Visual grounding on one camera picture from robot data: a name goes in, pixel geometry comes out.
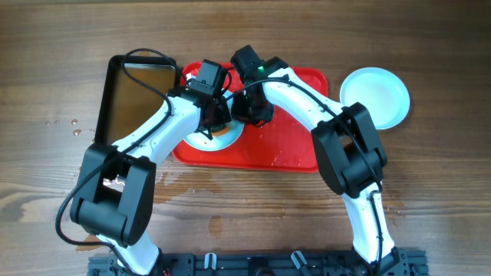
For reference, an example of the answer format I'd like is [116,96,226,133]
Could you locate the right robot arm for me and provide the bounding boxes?
[230,55,394,265]

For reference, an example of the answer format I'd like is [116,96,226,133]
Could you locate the orange green scrub sponge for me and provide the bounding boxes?
[212,127,229,136]

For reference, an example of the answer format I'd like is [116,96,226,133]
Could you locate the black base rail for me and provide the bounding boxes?
[87,248,430,276]

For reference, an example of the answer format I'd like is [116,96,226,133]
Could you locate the red plastic tray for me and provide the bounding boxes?
[171,61,329,173]

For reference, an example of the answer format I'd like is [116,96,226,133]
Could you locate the black rectangular water basin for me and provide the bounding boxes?
[94,55,178,145]

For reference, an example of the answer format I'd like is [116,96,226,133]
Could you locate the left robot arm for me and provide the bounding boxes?
[59,90,203,275]

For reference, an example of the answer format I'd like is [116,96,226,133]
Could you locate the white plate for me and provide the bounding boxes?
[183,108,245,152]
[340,67,410,130]

